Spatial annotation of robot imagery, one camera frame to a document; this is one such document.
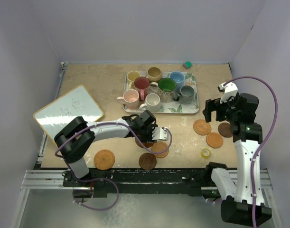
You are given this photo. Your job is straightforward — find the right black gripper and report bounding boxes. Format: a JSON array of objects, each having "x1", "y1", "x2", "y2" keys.
[{"x1": 203, "y1": 93, "x2": 240, "y2": 123}]

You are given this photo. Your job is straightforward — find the large brown ringed saucer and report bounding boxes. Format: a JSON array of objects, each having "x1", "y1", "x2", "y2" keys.
[{"x1": 135, "y1": 138, "x2": 154, "y2": 148}]

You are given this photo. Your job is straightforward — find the light wood round coaster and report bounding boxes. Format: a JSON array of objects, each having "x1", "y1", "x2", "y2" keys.
[{"x1": 151, "y1": 141, "x2": 169, "y2": 158}]

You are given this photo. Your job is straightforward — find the dark walnut round coaster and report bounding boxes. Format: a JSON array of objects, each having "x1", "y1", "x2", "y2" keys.
[{"x1": 139, "y1": 152, "x2": 157, "y2": 170}]

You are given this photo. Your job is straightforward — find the floral serving tray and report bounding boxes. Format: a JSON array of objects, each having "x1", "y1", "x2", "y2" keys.
[{"x1": 122, "y1": 71, "x2": 199, "y2": 114}]

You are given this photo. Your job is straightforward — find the woven rattan coaster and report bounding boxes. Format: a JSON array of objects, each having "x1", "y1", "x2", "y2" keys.
[
  {"x1": 94, "y1": 150, "x2": 115, "y2": 170},
  {"x1": 193, "y1": 119, "x2": 212, "y2": 135}
]

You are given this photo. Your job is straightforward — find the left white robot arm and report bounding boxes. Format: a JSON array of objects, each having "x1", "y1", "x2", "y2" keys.
[{"x1": 54, "y1": 111, "x2": 158, "y2": 186}]

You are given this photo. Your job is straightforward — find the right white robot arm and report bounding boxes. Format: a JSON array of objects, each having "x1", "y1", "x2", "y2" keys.
[{"x1": 203, "y1": 94, "x2": 272, "y2": 228}]

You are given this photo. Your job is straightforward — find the right dark wood coaster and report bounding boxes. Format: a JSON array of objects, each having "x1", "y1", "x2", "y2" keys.
[{"x1": 218, "y1": 123, "x2": 233, "y2": 138}]

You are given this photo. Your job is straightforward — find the grey cup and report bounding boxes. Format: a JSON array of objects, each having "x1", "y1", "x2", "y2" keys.
[{"x1": 179, "y1": 85, "x2": 195, "y2": 105}]

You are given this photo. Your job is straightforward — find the right light wood coaster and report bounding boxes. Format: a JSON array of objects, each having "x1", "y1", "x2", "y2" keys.
[{"x1": 206, "y1": 132, "x2": 224, "y2": 148}]

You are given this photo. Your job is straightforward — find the light blue cup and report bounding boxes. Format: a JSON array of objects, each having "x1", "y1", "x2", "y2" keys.
[{"x1": 169, "y1": 71, "x2": 185, "y2": 92}]

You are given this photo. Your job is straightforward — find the tan wooden cup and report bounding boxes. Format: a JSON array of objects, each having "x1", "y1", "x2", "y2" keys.
[{"x1": 147, "y1": 67, "x2": 162, "y2": 82}]

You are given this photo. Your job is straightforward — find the white beige mug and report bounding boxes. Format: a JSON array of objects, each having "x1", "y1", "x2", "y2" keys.
[{"x1": 139, "y1": 93, "x2": 161, "y2": 113}]

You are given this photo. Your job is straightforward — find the red pink mug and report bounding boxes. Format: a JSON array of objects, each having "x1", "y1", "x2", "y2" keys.
[{"x1": 134, "y1": 76, "x2": 150, "y2": 101}]

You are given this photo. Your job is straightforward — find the green eraser block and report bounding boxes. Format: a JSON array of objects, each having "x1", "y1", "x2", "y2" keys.
[{"x1": 182, "y1": 61, "x2": 192, "y2": 69}]

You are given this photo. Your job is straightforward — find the yellow tape roll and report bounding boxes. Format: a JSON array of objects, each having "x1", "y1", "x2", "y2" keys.
[{"x1": 201, "y1": 148, "x2": 211, "y2": 158}]

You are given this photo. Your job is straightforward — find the green floral mug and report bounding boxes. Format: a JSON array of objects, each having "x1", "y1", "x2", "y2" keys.
[{"x1": 149, "y1": 77, "x2": 176, "y2": 103}]

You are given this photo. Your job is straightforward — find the yellow mug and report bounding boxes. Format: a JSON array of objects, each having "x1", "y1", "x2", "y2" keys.
[{"x1": 126, "y1": 71, "x2": 141, "y2": 89}]

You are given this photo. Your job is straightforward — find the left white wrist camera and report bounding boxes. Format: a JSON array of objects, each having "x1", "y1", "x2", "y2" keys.
[{"x1": 152, "y1": 127, "x2": 169, "y2": 141}]

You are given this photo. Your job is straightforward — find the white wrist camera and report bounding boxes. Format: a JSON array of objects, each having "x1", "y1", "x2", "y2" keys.
[
  {"x1": 218, "y1": 82, "x2": 238, "y2": 104},
  {"x1": 152, "y1": 127, "x2": 169, "y2": 141}
]

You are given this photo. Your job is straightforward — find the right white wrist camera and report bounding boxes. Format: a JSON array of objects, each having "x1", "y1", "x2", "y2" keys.
[{"x1": 218, "y1": 82, "x2": 238, "y2": 104}]

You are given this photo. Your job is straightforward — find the small whiteboard wooden frame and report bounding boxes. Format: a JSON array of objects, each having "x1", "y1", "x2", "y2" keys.
[{"x1": 33, "y1": 85, "x2": 104, "y2": 140}]

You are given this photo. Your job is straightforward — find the black aluminium base frame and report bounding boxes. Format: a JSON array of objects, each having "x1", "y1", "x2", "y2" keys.
[{"x1": 21, "y1": 163, "x2": 271, "y2": 199}]

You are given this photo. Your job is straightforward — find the loose purple cable loop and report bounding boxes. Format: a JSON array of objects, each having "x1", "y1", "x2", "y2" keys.
[{"x1": 72, "y1": 177, "x2": 120, "y2": 211}]

